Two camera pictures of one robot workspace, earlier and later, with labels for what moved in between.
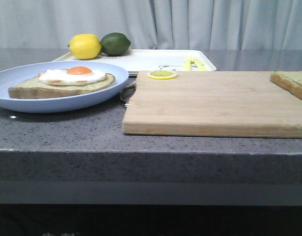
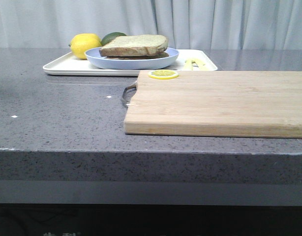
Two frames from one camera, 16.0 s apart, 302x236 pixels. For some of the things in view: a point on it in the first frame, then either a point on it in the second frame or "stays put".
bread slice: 296,82 -> 141,45
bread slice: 35,88 -> 164,54
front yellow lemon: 84,46 stays put
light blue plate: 5,77 -> 93,56
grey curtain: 154,24 stays put
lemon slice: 162,74 stays put
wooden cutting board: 248,104 stays put
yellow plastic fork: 187,62 stays put
